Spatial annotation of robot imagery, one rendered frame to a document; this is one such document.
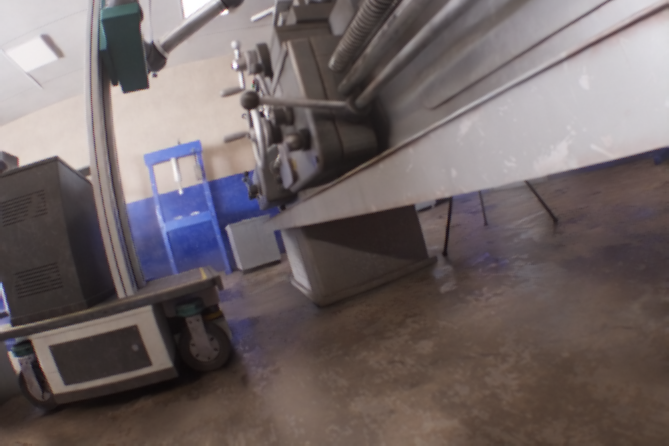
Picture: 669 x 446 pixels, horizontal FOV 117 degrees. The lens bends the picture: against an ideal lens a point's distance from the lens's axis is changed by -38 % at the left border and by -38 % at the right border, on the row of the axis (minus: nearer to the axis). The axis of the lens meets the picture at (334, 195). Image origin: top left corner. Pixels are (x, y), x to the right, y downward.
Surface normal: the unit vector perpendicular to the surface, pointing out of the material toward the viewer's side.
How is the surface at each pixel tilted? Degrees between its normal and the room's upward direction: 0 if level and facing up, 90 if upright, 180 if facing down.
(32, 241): 90
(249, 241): 90
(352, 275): 90
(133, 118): 90
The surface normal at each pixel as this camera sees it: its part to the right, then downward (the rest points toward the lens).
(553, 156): -0.92, 0.26
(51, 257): 0.42, -0.16
